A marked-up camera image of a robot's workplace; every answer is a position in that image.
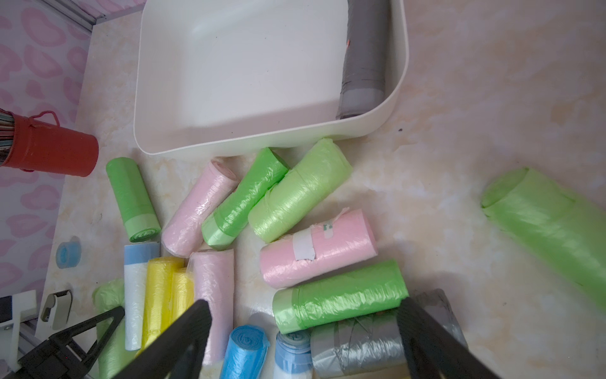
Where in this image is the dark green roll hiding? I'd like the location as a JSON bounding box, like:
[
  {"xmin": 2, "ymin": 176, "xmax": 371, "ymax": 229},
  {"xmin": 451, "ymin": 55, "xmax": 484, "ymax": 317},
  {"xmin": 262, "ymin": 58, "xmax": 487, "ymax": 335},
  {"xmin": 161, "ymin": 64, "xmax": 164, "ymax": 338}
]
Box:
[{"xmin": 106, "ymin": 157, "xmax": 161, "ymax": 243}]

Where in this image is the pink roll with label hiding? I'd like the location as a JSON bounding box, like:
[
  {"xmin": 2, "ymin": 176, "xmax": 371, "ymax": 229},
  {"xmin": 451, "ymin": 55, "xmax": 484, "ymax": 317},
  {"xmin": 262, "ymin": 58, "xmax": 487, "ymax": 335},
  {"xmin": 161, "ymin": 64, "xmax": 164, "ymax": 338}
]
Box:
[{"xmin": 260, "ymin": 208, "xmax": 378, "ymax": 289}]

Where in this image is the blue tape roll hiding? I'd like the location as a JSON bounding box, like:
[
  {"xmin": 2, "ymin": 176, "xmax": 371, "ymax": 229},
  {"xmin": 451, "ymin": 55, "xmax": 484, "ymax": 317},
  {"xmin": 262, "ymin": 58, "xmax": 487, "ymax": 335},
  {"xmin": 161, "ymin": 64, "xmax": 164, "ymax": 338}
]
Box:
[{"xmin": 55, "ymin": 236, "xmax": 82, "ymax": 269}]

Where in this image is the small white stapler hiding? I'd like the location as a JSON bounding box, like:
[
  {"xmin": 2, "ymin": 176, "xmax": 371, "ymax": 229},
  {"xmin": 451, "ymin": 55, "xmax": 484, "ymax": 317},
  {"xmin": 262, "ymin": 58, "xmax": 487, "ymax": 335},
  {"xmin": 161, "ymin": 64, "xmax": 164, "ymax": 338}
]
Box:
[{"xmin": 36, "ymin": 290, "xmax": 73, "ymax": 340}]

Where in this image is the white plastic storage box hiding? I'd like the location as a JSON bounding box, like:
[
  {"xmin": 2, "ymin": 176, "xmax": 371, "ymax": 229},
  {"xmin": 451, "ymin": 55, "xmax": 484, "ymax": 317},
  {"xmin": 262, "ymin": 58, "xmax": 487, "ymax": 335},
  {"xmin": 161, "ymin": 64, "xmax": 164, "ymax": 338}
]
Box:
[{"xmin": 134, "ymin": 1, "xmax": 410, "ymax": 161}]

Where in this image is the bundle of pens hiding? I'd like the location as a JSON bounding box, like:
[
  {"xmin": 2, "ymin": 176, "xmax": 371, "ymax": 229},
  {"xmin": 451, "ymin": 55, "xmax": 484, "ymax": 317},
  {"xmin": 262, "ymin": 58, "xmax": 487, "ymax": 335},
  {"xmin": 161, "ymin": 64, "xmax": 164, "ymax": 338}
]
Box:
[{"xmin": 0, "ymin": 109, "xmax": 15, "ymax": 164}]

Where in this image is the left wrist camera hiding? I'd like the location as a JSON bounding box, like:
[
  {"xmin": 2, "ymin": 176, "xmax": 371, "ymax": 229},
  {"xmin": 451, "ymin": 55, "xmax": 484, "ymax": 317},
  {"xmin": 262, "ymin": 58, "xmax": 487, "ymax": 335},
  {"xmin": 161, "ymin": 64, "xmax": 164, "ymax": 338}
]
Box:
[{"xmin": 1, "ymin": 290, "xmax": 38, "ymax": 371}]

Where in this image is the yellow roll left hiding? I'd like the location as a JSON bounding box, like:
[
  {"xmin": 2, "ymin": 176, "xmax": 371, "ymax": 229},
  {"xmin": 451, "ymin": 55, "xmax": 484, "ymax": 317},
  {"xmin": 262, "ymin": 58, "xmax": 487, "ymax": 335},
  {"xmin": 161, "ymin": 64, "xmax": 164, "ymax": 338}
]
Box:
[{"xmin": 140, "ymin": 256, "xmax": 185, "ymax": 353}]

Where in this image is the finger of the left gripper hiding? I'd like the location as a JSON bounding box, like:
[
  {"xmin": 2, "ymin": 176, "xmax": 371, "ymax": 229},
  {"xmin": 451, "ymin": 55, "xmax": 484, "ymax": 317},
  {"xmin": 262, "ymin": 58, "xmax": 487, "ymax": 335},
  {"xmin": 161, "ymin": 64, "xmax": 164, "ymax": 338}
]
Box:
[{"xmin": 16, "ymin": 306, "xmax": 125, "ymax": 379}]

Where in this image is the white roll blue cap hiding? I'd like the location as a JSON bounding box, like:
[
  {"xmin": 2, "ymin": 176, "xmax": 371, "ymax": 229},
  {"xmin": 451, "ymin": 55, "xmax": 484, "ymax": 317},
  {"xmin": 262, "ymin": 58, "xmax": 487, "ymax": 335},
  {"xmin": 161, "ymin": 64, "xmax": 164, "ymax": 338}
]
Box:
[
  {"xmin": 273, "ymin": 330, "xmax": 313, "ymax": 379},
  {"xmin": 124, "ymin": 242, "xmax": 160, "ymax": 352}
]

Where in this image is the grey roll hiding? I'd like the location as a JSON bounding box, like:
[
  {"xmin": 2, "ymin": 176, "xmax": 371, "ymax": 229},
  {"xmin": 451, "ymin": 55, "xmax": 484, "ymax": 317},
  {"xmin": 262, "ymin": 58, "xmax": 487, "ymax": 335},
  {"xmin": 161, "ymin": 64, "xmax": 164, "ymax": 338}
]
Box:
[
  {"xmin": 336, "ymin": 0, "xmax": 390, "ymax": 119},
  {"xmin": 309, "ymin": 288, "xmax": 469, "ymax": 379}
]

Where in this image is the yellow roll right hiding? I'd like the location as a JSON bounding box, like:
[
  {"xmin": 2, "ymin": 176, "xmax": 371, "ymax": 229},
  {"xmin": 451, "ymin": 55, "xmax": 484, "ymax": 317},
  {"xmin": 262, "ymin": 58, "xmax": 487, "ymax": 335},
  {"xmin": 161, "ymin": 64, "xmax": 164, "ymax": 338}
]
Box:
[{"xmin": 170, "ymin": 268, "xmax": 194, "ymax": 322}]

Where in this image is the red pen holder cup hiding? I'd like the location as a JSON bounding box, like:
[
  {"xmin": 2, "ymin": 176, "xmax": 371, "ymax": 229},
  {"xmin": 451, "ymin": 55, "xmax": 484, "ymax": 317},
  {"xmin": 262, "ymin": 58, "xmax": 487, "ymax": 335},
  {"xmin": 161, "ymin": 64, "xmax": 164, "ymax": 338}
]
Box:
[{"xmin": 1, "ymin": 111, "xmax": 99, "ymax": 177}]

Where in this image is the pink roll upper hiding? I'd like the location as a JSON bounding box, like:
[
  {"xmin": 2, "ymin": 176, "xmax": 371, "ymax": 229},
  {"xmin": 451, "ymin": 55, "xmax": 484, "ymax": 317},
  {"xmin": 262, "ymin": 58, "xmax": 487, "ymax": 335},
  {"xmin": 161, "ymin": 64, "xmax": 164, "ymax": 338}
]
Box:
[{"xmin": 161, "ymin": 159, "xmax": 238, "ymax": 258}]

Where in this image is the pink roll lower middle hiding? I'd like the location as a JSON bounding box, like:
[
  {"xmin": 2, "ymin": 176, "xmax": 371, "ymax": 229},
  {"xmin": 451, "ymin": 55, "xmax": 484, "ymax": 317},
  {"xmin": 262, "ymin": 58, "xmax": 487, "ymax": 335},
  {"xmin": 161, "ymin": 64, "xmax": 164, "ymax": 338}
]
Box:
[{"xmin": 188, "ymin": 250, "xmax": 235, "ymax": 366}]

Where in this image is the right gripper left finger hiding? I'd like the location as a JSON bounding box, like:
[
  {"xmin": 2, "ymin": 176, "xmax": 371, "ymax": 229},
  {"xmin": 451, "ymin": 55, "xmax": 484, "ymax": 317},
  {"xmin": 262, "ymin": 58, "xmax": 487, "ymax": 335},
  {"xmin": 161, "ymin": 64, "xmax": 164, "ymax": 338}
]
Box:
[{"xmin": 116, "ymin": 300, "xmax": 212, "ymax": 379}]

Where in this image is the yellow roll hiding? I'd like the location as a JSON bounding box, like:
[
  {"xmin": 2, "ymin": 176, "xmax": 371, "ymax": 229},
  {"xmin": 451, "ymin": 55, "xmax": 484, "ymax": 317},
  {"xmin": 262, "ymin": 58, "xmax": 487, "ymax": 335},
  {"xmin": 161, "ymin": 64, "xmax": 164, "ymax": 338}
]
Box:
[
  {"xmin": 170, "ymin": 268, "xmax": 194, "ymax": 322},
  {"xmin": 140, "ymin": 256, "xmax": 185, "ymax": 353}
]

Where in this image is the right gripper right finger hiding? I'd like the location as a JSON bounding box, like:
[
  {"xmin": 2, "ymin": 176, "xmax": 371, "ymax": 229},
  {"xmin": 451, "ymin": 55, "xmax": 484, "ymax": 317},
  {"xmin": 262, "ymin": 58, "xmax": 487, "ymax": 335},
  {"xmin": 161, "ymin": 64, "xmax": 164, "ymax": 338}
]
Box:
[{"xmin": 397, "ymin": 297, "xmax": 497, "ymax": 378}]

